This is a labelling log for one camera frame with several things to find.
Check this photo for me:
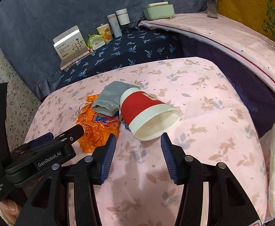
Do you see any orange plastic wrapper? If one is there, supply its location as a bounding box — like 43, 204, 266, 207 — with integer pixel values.
76, 94, 121, 153

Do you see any grey drawstring pouch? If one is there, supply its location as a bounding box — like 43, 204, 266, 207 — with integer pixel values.
92, 81, 140, 117

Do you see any red and white paper cup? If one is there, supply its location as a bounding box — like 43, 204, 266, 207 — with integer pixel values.
120, 88, 181, 141

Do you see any person's left hand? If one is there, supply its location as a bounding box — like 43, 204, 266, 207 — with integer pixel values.
0, 200, 21, 225

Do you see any pink rabbit-print tablecloth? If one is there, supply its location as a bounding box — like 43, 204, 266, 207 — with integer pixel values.
26, 57, 268, 225

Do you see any white floral card box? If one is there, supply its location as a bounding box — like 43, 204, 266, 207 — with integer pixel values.
53, 26, 92, 70

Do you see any small green white packet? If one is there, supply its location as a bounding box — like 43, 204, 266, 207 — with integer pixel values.
87, 34, 105, 50

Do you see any dark purple cloth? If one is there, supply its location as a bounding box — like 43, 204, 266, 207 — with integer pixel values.
177, 34, 275, 137

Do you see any orange patterned tin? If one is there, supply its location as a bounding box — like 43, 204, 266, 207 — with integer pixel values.
97, 24, 113, 43

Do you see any navy floral cloth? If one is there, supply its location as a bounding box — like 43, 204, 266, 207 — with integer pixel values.
57, 27, 183, 89

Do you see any blue-grey sofa cover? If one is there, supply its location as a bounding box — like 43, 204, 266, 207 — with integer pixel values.
0, 0, 207, 99

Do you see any tall white tube bottle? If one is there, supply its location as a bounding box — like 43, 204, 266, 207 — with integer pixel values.
107, 13, 123, 38

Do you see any white cylindrical jar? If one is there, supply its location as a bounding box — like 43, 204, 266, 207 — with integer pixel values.
115, 8, 130, 26

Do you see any mint green tissue box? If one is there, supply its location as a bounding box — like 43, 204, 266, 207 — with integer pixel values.
142, 2, 175, 21

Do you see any pale pink dotted cloth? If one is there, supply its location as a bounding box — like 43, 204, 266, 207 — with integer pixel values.
139, 13, 275, 93

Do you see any mustard yellow backdrop cloth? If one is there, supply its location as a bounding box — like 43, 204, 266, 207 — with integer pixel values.
217, 0, 275, 42

